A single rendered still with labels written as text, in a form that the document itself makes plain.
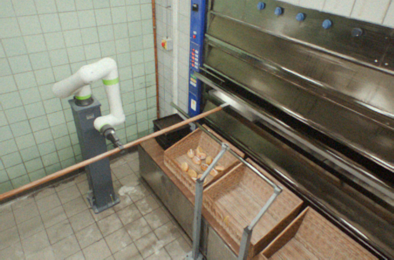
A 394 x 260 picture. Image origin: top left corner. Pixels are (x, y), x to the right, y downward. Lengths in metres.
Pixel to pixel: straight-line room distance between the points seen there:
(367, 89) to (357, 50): 0.21
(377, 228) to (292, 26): 1.28
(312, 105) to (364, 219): 0.74
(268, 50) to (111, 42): 1.64
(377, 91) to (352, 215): 0.81
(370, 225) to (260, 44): 1.30
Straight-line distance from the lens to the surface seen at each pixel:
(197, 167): 2.77
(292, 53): 1.98
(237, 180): 2.61
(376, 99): 1.76
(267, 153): 2.38
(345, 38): 1.79
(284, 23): 2.00
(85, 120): 2.60
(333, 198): 2.19
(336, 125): 1.92
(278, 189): 1.88
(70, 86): 2.25
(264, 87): 2.17
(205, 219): 2.42
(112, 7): 3.05
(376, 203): 2.04
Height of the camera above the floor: 2.49
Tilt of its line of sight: 33 degrees down
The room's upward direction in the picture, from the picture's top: 2 degrees clockwise
